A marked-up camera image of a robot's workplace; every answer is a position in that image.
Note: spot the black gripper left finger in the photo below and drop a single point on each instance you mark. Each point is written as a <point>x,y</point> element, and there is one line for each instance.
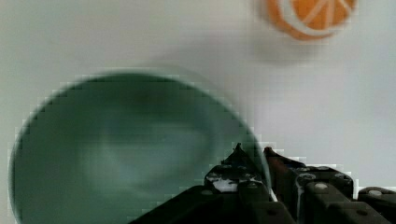
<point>233,193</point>

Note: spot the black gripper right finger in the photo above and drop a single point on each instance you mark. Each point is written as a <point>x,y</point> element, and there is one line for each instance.
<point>323,195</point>

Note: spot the green mug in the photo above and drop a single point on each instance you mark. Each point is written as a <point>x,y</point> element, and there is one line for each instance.
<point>108,149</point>

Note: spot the orange slice toy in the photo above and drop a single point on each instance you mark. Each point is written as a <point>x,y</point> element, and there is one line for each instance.
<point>310,19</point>

